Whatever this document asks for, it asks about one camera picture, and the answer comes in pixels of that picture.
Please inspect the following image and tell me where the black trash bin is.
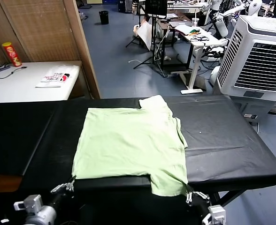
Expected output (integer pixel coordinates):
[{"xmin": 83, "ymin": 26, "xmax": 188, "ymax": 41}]
[{"xmin": 99, "ymin": 10, "xmax": 109, "ymax": 25}]

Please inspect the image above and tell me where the wooden folding screen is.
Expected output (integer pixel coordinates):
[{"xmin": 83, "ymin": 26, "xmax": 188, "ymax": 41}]
[{"xmin": 0, "ymin": 0, "xmax": 101, "ymax": 99}]

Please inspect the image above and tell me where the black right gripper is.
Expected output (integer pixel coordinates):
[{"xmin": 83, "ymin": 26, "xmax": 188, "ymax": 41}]
[{"xmin": 186, "ymin": 189, "xmax": 210, "ymax": 218}]

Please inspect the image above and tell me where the black cable bundle on desk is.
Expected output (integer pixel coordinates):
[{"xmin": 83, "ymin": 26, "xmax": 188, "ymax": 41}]
[{"xmin": 189, "ymin": 34, "xmax": 210, "ymax": 42}]

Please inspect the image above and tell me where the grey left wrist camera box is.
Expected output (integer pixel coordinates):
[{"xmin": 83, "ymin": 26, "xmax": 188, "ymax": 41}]
[{"xmin": 13, "ymin": 194, "xmax": 44, "ymax": 213}]

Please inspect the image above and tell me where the white leaning board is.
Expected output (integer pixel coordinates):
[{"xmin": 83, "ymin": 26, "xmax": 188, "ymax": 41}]
[{"xmin": 137, "ymin": 20, "xmax": 153, "ymax": 51}]

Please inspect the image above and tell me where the white standing desk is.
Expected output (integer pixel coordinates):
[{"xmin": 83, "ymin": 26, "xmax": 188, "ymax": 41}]
[{"xmin": 174, "ymin": 23, "xmax": 229, "ymax": 95}]

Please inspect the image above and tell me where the large black table cover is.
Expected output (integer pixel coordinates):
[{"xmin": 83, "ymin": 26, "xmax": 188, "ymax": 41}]
[{"xmin": 19, "ymin": 95, "xmax": 276, "ymax": 196}]

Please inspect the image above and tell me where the small black table cover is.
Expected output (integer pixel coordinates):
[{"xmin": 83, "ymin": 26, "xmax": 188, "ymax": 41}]
[{"xmin": 0, "ymin": 100, "xmax": 59, "ymax": 176}]

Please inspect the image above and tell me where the red chips can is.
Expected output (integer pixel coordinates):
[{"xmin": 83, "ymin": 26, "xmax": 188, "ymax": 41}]
[{"xmin": 2, "ymin": 42, "xmax": 23, "ymax": 68}]

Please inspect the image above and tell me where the white air cooler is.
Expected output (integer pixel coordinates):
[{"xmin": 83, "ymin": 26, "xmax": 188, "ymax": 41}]
[{"xmin": 213, "ymin": 15, "xmax": 276, "ymax": 120}]

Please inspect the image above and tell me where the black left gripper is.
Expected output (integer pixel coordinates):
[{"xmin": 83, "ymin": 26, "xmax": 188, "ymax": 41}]
[{"xmin": 49, "ymin": 177, "xmax": 76, "ymax": 208}]

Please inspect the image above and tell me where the black monitor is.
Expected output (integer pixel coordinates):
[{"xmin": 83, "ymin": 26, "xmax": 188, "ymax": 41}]
[{"xmin": 144, "ymin": 0, "xmax": 168, "ymax": 18}]

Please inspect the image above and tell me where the white printed folded garment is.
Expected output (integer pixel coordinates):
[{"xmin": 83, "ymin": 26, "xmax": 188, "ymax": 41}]
[{"xmin": 35, "ymin": 64, "xmax": 79, "ymax": 89}]

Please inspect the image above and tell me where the white humanoid robot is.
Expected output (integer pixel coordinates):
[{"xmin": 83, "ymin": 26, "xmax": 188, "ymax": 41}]
[{"xmin": 200, "ymin": 0, "xmax": 263, "ymax": 39}]

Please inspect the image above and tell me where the black cable on side table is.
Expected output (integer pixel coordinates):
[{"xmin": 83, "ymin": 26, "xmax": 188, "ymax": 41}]
[{"xmin": 0, "ymin": 62, "xmax": 28, "ymax": 80}]

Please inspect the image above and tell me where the white side table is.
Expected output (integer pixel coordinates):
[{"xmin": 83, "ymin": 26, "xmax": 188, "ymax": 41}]
[{"xmin": 0, "ymin": 60, "xmax": 83, "ymax": 104}]

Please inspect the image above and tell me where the light green t-shirt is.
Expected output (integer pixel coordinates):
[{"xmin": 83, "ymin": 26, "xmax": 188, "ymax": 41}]
[{"xmin": 71, "ymin": 94, "xmax": 189, "ymax": 196}]

